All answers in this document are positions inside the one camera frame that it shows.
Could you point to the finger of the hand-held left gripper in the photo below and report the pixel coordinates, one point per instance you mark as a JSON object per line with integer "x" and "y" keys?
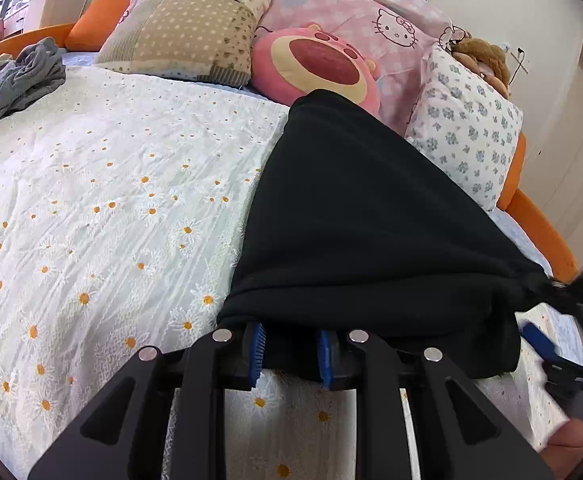
{"x": 556, "y": 292}
{"x": 536, "y": 340}

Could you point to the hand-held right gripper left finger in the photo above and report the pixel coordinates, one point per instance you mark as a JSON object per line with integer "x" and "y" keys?
{"x": 257, "y": 355}

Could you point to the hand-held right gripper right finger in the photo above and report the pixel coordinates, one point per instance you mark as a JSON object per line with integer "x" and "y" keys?
{"x": 326, "y": 360}

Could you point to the black sweater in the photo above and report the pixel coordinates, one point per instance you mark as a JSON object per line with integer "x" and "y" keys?
{"x": 361, "y": 220}

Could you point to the person's left hand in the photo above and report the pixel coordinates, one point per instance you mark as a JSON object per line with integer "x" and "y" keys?
{"x": 569, "y": 442}

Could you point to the light blue quilted sheet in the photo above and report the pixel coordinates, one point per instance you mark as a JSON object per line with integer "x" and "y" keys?
{"x": 516, "y": 235}

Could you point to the white blue floral pillow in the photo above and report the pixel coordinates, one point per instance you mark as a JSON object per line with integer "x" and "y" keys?
{"x": 471, "y": 125}

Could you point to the brown plush toy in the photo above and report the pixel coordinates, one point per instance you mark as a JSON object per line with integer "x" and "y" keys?
{"x": 486, "y": 55}

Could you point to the pink bear plush cushion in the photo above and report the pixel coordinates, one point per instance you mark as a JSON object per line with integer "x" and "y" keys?
{"x": 281, "y": 60}

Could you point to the beige patchwork dotted pillow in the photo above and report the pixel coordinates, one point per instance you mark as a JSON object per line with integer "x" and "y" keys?
{"x": 181, "y": 35}

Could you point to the pink cartoon cat duvet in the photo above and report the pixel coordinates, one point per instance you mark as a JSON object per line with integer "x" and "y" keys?
{"x": 321, "y": 0}

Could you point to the grey garment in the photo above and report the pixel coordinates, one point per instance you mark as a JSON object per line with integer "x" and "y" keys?
{"x": 16, "y": 85}

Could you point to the orange cushion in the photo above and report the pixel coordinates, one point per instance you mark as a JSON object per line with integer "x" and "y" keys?
{"x": 101, "y": 25}

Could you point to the reddish wooden cabinet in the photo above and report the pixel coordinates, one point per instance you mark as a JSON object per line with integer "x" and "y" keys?
{"x": 16, "y": 12}

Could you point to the orange bed frame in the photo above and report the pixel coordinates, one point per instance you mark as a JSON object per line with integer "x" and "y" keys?
{"x": 546, "y": 230}

